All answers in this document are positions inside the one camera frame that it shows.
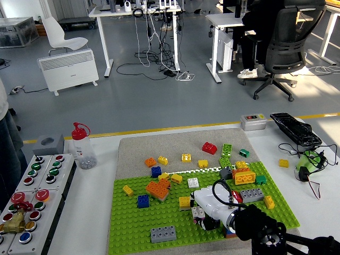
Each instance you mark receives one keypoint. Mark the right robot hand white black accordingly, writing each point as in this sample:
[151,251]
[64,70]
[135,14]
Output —
[210,199]

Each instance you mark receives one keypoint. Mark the green studded baseplate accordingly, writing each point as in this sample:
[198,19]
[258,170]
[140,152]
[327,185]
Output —
[132,225]

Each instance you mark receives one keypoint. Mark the dark grey sloped brick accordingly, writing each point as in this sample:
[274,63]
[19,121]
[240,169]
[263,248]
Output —
[225,173]
[221,182]

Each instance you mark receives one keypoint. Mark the white two-by-two brick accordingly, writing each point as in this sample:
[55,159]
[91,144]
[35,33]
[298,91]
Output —
[193,182]

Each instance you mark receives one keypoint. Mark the yellow on white brick stack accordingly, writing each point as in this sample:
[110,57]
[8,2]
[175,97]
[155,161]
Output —
[184,202]

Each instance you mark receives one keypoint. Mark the red sloped brick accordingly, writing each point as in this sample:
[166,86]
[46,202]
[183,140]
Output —
[209,148]
[237,197]

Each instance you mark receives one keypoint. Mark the lime green long brick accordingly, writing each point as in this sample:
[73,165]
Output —
[224,161]
[226,151]

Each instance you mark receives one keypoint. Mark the yellow two-by-four brick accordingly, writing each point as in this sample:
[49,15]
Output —
[245,178]

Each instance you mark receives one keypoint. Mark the orange long brick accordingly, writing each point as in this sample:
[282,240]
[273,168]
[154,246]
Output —
[240,170]

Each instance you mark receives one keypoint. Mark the grey two-by-four brick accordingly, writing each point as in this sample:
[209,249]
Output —
[163,234]
[252,196]

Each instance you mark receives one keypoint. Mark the orange layered brick stack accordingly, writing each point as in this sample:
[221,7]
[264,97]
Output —
[156,189]

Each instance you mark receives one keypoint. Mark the dark green small brick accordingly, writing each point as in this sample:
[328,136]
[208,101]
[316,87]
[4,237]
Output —
[244,152]
[261,180]

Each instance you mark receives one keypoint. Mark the yellow narrow brick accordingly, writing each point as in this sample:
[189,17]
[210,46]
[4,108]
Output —
[127,190]
[269,202]

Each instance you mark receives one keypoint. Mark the blue two-by-two brick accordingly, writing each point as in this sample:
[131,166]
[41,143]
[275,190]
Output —
[143,201]
[156,172]

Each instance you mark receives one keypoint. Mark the grey-brown mat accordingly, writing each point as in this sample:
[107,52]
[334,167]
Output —
[172,146]

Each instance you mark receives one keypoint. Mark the orange two-by-two brick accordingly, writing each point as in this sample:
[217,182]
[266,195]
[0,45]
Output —
[150,162]

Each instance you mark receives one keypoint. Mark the black wrapped keyboard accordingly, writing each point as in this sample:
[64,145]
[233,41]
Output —
[295,130]

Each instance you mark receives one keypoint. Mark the black power adapter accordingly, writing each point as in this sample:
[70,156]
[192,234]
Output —
[170,74]

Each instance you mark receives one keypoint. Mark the clear bottle red cap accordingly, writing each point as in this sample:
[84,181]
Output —
[82,154]

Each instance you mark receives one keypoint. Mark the grey four-button control box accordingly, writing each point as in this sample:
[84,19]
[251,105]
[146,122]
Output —
[66,170]
[35,166]

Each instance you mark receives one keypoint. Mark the white computer tower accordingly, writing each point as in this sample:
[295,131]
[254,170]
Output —
[225,53]

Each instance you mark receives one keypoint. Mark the seated person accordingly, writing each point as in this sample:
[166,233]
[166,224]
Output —
[252,53]

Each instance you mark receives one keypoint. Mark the grey block round hole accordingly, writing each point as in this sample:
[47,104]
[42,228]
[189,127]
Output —
[57,146]

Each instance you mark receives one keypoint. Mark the grey emergency-stop button box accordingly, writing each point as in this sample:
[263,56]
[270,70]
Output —
[17,197]
[40,239]

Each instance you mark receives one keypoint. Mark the black mesh office chair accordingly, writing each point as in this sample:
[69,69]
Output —
[287,40]

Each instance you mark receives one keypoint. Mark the white standing desk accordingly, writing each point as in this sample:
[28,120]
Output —
[223,20]
[328,34]
[104,40]

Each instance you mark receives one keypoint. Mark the white panel heater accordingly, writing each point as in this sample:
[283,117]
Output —
[69,71]

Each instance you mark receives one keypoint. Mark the brass valve red handwheel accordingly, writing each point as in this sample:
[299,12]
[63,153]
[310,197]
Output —
[14,223]

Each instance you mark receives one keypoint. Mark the white plastic chair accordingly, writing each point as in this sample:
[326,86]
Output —
[71,42]

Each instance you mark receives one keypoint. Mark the black swivel chair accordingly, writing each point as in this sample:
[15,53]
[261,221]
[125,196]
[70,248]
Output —
[12,111]

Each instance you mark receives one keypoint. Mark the black wheeled dolly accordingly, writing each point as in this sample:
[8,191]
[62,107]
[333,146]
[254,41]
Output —
[77,20]

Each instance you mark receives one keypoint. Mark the grey floor socket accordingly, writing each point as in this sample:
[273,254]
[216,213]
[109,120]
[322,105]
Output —
[16,89]

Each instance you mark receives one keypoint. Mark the black stand base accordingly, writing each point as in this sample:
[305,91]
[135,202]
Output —
[1,61]

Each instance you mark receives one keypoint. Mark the clear storage crate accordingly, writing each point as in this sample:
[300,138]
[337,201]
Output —
[16,32]

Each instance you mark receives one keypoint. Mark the grey switch box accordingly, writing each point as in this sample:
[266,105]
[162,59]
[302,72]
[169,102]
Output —
[253,125]

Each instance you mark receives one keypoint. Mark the white desk camera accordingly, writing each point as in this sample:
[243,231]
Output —
[127,6]

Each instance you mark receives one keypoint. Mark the grey desk post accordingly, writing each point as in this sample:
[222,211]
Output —
[112,6]

